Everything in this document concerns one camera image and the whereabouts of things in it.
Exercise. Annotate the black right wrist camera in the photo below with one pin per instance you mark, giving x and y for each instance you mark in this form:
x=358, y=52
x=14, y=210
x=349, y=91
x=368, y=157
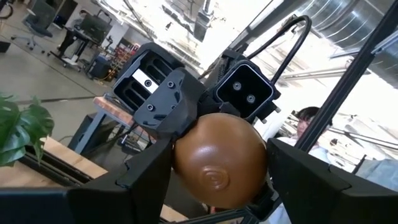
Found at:
x=245, y=90

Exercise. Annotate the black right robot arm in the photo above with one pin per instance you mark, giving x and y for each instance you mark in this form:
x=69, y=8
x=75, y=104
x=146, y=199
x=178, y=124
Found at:
x=222, y=67

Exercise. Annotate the black computer monitor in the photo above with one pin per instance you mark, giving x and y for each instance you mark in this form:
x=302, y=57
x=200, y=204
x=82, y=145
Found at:
x=93, y=26

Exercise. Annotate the grey metal desk frame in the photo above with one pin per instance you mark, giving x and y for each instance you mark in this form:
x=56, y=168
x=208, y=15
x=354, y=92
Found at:
x=90, y=130

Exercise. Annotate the grey office chair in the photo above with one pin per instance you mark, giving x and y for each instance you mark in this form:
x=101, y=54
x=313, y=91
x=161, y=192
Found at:
x=40, y=18

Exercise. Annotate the potted monstera plant white pot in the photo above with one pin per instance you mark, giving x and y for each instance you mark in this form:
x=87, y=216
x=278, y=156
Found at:
x=18, y=130

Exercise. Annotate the dark blue bin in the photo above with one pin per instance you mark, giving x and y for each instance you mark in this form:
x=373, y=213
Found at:
x=100, y=67

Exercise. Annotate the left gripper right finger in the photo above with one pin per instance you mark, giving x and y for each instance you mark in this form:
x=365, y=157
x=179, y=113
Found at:
x=326, y=202

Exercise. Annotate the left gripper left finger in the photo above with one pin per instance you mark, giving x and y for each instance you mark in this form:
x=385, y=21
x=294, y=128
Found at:
x=109, y=205

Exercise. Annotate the silver ventilation duct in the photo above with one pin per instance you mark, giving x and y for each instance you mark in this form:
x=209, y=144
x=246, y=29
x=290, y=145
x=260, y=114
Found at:
x=342, y=18

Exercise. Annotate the person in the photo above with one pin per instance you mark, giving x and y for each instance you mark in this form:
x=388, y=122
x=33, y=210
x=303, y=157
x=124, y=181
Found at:
x=306, y=112

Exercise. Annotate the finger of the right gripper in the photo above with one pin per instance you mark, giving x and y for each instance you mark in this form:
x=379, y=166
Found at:
x=174, y=105
x=265, y=202

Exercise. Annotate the plastic kiwi half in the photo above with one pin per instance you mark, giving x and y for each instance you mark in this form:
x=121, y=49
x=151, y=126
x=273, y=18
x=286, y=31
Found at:
x=217, y=161

